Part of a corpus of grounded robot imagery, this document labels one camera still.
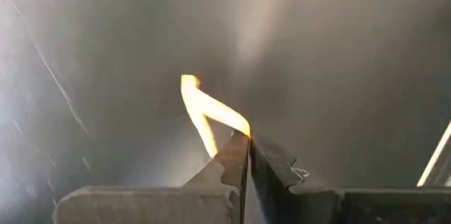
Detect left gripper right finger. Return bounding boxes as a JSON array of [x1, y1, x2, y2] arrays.
[[249, 134, 451, 224]]

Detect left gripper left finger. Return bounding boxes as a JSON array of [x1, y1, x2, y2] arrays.
[[52, 130, 251, 224]]

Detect orange rubber band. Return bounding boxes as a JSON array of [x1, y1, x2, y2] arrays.
[[180, 74, 252, 158]]

